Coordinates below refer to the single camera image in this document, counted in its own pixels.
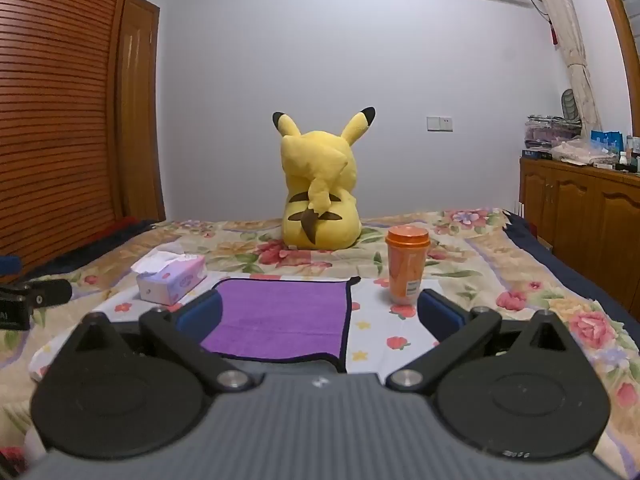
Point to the wooden door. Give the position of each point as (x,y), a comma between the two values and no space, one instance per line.
(140,110)

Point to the purple towel with black edge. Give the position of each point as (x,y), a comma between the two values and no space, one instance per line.
(280,320)

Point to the wooden window frame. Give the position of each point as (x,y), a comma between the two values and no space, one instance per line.
(617,15)

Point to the purple and white tissue box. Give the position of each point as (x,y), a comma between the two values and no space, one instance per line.
(175,280)

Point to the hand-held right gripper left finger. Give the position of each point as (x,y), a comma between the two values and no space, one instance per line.
(202,312)

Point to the wooden cabinet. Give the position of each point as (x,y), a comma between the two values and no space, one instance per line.
(585,210)

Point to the white flower-print cloth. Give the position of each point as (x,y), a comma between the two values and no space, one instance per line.
(380,320)

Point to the yellow plush toy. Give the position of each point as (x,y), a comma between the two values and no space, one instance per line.
(320,180)

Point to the blue and white box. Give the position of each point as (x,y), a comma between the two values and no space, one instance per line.
(606,142)

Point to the grey mesh fan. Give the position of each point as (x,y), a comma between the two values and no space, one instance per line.
(569,105)

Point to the stack of bagged folded cloths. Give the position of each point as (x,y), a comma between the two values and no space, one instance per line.
(550,132)

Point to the small bottles on cabinet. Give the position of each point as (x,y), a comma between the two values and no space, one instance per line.
(631,155)

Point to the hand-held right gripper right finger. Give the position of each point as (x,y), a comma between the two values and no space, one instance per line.
(440,312)

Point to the white wall switch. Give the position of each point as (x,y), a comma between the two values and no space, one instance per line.
(440,123)

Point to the dark blue bed sheet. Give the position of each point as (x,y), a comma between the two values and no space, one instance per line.
(575,275)

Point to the floral blanket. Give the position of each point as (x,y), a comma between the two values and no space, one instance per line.
(525,280)

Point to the orange plastic cup with lid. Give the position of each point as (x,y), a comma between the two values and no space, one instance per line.
(406,270)

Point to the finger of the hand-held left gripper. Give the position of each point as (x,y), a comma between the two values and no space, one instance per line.
(50,292)

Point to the wooden louvred wardrobe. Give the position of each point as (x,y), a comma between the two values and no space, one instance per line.
(50,110)

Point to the beige curtain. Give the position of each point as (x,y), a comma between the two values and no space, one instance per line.
(570,35)

